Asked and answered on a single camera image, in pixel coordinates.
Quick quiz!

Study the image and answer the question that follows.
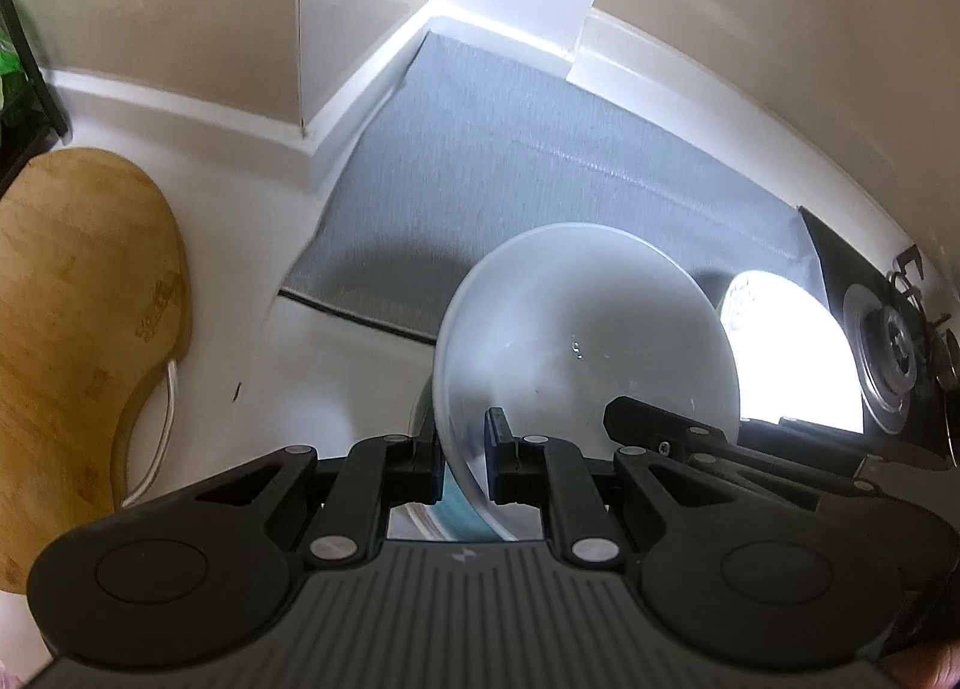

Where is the teal glazed bowl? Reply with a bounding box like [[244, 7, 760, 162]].
[[409, 380, 500, 543]]

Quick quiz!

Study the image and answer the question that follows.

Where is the white bowl blue pattern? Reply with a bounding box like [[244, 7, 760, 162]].
[[431, 223, 740, 541]]

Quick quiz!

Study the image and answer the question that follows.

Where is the person's right hand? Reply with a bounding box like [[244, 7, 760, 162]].
[[884, 643, 960, 689]]

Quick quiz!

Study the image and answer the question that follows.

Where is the black gas stove top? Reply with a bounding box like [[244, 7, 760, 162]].
[[800, 210, 958, 468]]

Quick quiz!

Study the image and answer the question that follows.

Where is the black pot support grate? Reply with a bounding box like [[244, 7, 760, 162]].
[[887, 244, 960, 392]]

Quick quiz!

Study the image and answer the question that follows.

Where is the grey counter mat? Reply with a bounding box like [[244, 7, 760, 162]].
[[281, 35, 827, 341]]

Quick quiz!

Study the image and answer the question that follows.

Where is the bamboo cutting board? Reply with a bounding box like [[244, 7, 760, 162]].
[[2, 148, 192, 593]]

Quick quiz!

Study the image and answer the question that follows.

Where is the black spice rack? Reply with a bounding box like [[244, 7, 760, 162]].
[[0, 0, 70, 192]]

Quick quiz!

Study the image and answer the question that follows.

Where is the gas burner with metal ring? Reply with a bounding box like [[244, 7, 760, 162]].
[[843, 283, 935, 444]]

